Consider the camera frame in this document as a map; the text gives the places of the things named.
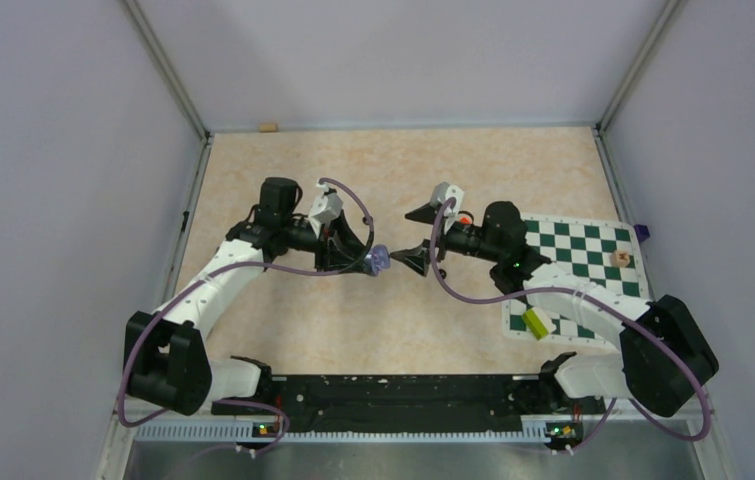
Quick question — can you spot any purple cable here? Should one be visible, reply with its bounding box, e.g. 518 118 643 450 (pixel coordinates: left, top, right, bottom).
428 195 713 455
116 176 376 458

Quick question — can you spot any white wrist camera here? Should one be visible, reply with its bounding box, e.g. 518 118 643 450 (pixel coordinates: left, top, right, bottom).
307 183 343 237
429 182 465 215

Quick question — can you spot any small wooden block at wall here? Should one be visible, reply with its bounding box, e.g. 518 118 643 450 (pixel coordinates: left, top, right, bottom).
258 122 279 133

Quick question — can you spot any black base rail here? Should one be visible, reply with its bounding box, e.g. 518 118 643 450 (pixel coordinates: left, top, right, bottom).
211 374 573 434

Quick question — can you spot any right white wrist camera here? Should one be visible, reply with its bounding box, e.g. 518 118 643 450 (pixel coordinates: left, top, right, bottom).
429 182 465 215

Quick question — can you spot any green white chessboard mat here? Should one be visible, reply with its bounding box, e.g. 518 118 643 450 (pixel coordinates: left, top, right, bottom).
501 213 651 350

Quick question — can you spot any purple grey earbud charging case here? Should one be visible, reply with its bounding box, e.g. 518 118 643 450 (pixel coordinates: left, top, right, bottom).
365 244 391 277

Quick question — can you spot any purple object beside table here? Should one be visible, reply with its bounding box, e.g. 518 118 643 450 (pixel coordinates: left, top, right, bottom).
633 224 651 244

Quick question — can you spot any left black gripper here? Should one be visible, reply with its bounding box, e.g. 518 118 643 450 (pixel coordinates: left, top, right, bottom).
282 208 374 274

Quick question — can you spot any wooden letter cube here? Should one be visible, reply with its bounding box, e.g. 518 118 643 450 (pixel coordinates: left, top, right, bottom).
610 250 632 268

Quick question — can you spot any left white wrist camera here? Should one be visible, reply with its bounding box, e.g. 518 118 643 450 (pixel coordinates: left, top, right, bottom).
307 183 343 237

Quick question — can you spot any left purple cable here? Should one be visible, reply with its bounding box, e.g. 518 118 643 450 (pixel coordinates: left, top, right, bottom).
116 176 376 458

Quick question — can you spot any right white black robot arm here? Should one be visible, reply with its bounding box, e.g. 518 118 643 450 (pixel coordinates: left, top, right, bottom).
392 198 719 418

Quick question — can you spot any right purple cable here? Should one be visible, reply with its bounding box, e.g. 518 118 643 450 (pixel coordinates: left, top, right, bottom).
428 195 713 455

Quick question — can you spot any lime green white brick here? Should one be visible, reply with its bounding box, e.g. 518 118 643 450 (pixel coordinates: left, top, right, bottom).
521 307 556 341

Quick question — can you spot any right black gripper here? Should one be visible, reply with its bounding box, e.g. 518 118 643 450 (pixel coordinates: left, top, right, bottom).
390 202 503 277

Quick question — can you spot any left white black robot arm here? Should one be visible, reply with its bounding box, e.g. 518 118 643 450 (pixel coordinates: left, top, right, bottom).
117 177 390 418

